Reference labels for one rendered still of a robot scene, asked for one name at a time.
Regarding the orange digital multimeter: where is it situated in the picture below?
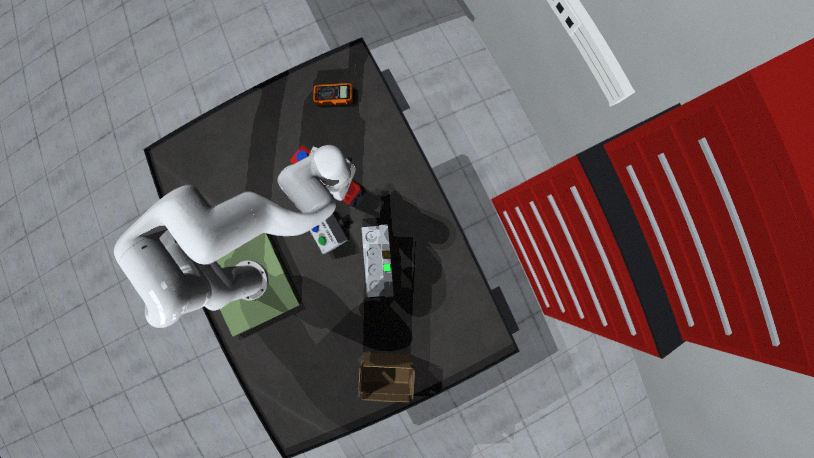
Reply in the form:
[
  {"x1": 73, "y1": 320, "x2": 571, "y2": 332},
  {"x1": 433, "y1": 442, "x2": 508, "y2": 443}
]
[{"x1": 313, "y1": 83, "x2": 353, "y2": 106}]

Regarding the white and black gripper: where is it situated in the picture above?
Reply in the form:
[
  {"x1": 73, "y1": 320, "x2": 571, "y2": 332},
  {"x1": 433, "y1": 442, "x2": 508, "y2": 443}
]
[{"x1": 330, "y1": 157, "x2": 356, "y2": 201}]

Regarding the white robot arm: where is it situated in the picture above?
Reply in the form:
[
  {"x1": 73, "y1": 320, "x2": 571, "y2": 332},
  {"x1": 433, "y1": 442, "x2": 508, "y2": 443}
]
[{"x1": 114, "y1": 145, "x2": 351, "y2": 328}]

